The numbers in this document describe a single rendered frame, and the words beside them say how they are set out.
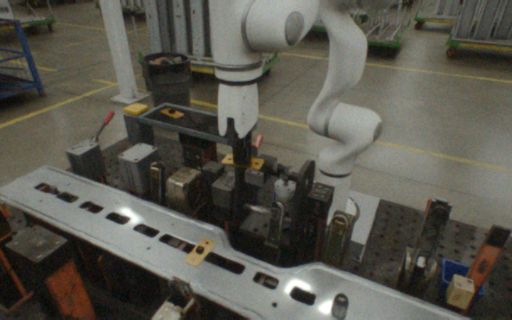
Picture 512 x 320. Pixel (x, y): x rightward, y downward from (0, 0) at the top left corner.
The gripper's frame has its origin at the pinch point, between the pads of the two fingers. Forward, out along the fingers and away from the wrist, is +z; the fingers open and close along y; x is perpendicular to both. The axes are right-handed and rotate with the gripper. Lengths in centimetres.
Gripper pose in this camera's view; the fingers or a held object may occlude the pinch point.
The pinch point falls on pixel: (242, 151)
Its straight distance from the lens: 67.2
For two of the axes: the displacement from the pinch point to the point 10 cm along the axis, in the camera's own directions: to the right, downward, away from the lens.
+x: 9.5, 1.5, -2.9
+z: 0.2, 8.5, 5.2
